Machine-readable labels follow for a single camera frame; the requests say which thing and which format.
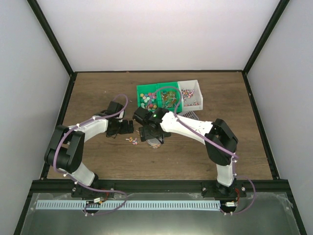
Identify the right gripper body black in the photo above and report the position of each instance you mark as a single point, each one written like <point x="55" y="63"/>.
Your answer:
<point x="144" y="133"/>

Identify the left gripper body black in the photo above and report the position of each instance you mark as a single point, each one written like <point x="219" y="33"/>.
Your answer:
<point x="118" y="129"/>

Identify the clear plastic round container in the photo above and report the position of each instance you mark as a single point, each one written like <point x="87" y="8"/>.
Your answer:
<point x="154" y="143"/>

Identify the green bin candies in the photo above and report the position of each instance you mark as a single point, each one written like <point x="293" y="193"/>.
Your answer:
<point x="168" y="95"/>
<point x="147" y="97"/>

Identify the lilac slotted plastic scoop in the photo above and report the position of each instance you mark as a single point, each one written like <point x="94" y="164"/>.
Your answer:
<point x="189" y="114"/>

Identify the white bin striped candies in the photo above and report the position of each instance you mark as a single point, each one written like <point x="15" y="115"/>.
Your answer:
<point x="192" y="99"/>

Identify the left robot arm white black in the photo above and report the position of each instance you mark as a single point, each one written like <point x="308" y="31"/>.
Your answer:
<point x="65" y="149"/>

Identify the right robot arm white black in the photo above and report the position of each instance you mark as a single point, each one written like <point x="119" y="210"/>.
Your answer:
<point x="220" y="142"/>

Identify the light blue slotted cable duct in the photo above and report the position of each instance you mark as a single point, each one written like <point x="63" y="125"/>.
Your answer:
<point x="129" y="205"/>

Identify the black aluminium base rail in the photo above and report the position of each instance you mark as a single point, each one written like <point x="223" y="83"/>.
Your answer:
<point x="205" y="188"/>

